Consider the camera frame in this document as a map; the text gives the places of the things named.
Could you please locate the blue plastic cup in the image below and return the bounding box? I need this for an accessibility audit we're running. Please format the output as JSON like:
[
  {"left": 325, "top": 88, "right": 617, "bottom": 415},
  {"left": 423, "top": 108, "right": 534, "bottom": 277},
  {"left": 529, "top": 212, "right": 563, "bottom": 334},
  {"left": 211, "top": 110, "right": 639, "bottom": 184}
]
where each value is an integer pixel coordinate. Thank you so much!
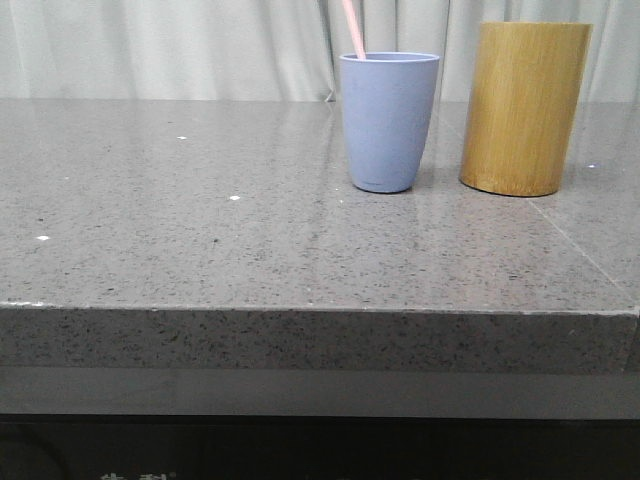
[{"left": 339, "top": 52, "right": 440, "bottom": 193}]

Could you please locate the white curtain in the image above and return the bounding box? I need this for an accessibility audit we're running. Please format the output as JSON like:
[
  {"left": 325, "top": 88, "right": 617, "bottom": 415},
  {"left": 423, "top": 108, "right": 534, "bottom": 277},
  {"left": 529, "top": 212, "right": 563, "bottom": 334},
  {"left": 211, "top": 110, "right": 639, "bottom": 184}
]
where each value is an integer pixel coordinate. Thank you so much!
[{"left": 1, "top": 1, "right": 639, "bottom": 102}]

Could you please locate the bamboo cylinder holder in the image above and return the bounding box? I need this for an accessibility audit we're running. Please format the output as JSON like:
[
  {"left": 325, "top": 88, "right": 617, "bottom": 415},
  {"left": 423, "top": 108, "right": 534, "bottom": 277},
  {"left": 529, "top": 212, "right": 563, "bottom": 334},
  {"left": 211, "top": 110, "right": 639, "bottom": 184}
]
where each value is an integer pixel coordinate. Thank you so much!
[{"left": 459, "top": 21, "right": 592, "bottom": 197}]

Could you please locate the black cabinet under counter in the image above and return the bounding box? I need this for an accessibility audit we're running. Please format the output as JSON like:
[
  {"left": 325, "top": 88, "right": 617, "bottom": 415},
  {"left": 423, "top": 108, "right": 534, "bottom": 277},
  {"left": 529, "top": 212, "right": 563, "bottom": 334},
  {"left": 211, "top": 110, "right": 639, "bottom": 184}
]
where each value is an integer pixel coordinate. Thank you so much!
[{"left": 0, "top": 367, "right": 640, "bottom": 480}]

